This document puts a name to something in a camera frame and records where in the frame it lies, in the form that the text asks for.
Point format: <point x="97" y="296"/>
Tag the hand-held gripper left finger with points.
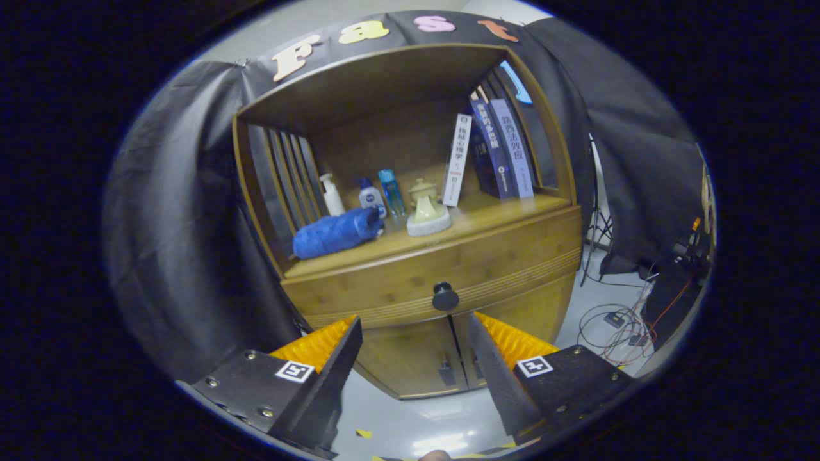
<point x="327" y="390"/>

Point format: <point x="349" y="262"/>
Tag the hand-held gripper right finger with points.
<point x="496" y="378"/>

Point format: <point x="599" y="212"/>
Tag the wooden drawer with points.
<point x="512" y="256"/>

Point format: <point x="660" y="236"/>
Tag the pale green soap dish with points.
<point x="428" y="214"/>

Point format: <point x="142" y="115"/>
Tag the wooden cabinet door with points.
<point x="410" y="358"/>
<point x="544" y="307"/>

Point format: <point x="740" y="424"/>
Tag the wooden countertop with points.
<point x="487" y="214"/>

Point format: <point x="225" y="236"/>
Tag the wooden cabinet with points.
<point x="384" y="89"/>

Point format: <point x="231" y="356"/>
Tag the black power adapter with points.
<point x="614" y="319"/>

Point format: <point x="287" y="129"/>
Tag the blue towel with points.
<point x="333" y="234"/>

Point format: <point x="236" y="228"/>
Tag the black light stand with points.
<point x="596" y="218"/>

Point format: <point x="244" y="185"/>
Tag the white pump bottle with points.
<point x="333" y="198"/>

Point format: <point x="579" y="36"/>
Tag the white bottle with blue cap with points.
<point x="370" y="198"/>

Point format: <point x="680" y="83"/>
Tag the beige lidded teacup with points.
<point x="423" y="191"/>

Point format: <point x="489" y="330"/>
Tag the clear blue bottle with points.
<point x="391" y="192"/>

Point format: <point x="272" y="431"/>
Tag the white book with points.
<point x="457" y="160"/>

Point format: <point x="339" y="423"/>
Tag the dark blue book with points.
<point x="493" y="153"/>

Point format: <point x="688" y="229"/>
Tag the light purple book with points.
<point x="516" y="153"/>

